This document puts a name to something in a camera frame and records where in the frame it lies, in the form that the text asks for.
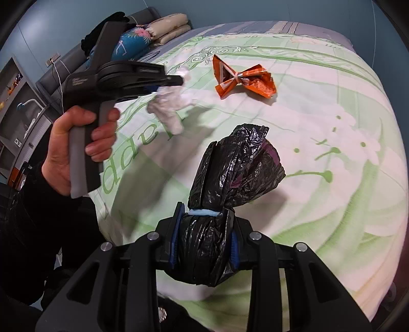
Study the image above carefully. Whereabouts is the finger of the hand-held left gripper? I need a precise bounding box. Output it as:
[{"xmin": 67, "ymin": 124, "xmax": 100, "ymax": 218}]
[{"xmin": 136, "ymin": 63, "xmax": 185, "ymax": 94}]

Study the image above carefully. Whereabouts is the white tissue bundle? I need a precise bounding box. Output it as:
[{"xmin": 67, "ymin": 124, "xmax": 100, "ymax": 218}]
[{"xmin": 146, "ymin": 67, "xmax": 199, "ymax": 135}]

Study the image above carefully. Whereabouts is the person's left forearm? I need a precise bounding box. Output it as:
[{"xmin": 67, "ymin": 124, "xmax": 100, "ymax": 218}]
[{"xmin": 0, "ymin": 161, "xmax": 106, "ymax": 332}]

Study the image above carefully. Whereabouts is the dark cloth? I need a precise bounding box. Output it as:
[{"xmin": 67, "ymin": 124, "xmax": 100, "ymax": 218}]
[{"xmin": 81, "ymin": 12, "xmax": 130, "ymax": 52}]

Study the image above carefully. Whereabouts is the orange snack wrapper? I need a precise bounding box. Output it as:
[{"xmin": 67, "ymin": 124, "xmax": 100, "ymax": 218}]
[{"xmin": 212, "ymin": 54, "xmax": 277, "ymax": 100}]

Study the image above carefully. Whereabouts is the person's left hand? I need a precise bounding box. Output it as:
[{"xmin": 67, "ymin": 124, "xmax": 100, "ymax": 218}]
[{"xmin": 41, "ymin": 105, "xmax": 121, "ymax": 197}]

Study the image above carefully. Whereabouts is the blue floral pillow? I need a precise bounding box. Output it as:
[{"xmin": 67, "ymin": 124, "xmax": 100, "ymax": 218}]
[{"xmin": 86, "ymin": 25, "xmax": 154, "ymax": 69}]

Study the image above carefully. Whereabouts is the beige folded quilt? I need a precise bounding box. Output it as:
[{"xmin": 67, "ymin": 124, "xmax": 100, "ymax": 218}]
[{"xmin": 147, "ymin": 13, "xmax": 191, "ymax": 48}]

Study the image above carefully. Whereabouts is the grey headboard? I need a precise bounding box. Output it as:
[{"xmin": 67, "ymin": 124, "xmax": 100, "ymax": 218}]
[{"xmin": 35, "ymin": 6, "xmax": 160, "ymax": 112}]

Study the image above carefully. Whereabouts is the black plastic bag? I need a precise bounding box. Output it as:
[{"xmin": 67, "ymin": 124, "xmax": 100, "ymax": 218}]
[{"xmin": 177, "ymin": 123, "xmax": 286, "ymax": 288}]

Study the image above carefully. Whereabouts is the green printed bedspread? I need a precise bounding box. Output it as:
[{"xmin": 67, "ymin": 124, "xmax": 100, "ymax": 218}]
[{"xmin": 93, "ymin": 30, "xmax": 401, "ymax": 324}]

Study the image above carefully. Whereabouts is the white shelf unit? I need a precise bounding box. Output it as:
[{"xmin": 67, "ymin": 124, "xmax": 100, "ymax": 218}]
[{"xmin": 0, "ymin": 54, "xmax": 61, "ymax": 186}]

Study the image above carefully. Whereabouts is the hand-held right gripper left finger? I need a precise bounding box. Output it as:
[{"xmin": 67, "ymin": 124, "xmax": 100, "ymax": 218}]
[{"xmin": 35, "ymin": 202, "xmax": 186, "ymax": 332}]

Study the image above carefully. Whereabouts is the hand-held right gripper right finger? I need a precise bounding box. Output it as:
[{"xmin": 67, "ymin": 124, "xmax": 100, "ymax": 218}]
[{"xmin": 228, "ymin": 209, "xmax": 373, "ymax": 332}]

